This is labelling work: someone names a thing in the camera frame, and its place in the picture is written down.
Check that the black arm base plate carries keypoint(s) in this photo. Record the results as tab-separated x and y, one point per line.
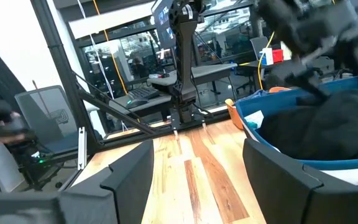
197	119

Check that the black table frame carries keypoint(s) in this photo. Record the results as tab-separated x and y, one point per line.
61	62

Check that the red box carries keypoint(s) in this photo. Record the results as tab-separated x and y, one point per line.
278	56

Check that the orange plastic basket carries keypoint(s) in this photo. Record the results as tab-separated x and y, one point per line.
233	115

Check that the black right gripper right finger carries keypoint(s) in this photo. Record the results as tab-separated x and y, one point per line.
284	193

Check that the person's hand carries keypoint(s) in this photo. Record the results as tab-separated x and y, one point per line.
11	139

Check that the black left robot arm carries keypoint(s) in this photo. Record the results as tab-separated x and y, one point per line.
186	56

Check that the black computer monitor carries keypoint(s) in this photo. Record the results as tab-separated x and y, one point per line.
163	21

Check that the blue fabric storage bin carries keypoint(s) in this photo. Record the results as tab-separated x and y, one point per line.
272	102

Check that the black t-shirt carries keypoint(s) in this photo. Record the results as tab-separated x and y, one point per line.
322	130

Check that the grey mesh office chair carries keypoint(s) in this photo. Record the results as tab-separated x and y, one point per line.
48	118

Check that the black keyboard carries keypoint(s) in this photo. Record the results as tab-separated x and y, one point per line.
143	92

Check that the silver aluminium extrusion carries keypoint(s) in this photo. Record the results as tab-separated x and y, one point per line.
82	149

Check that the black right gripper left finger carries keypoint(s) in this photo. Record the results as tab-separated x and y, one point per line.
126	186

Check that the black computer mouse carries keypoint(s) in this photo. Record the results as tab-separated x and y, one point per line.
137	103

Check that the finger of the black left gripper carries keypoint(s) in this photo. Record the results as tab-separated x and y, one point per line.
303	79
353	59

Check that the grey desk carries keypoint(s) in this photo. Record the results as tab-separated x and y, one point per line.
197	73
157	104

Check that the blue and white box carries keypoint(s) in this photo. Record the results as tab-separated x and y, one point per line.
266	56

